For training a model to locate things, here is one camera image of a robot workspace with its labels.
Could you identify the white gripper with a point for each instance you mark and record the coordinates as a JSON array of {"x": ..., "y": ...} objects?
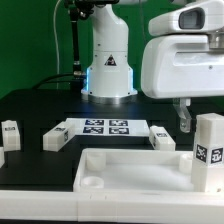
[{"x": 185, "y": 58}]

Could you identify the white desk tabletop tray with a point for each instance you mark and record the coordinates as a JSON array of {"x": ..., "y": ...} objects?
[{"x": 121, "y": 170}]

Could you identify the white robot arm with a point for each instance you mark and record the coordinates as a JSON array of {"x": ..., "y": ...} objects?
[{"x": 109, "y": 78}]

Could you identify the white marker sheet with tags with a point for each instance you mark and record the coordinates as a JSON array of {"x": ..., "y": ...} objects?
[{"x": 109, "y": 127}]

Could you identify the white front fence bar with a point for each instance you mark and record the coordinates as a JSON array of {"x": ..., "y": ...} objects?
[{"x": 147, "y": 207}]

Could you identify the white left fence piece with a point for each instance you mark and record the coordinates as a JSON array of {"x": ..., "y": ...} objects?
[{"x": 2, "y": 159}]

